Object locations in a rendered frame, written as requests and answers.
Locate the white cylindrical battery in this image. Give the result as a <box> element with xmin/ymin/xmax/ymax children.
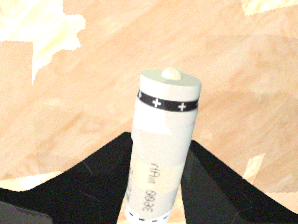
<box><xmin>124</xmin><ymin>67</ymin><xmax>202</xmax><ymax>224</ymax></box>

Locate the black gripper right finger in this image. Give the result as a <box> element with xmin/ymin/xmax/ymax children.
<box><xmin>181</xmin><ymin>140</ymin><xmax>298</xmax><ymax>224</ymax></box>

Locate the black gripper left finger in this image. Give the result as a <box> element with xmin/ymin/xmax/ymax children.
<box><xmin>0</xmin><ymin>132</ymin><xmax>133</xmax><ymax>224</ymax></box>

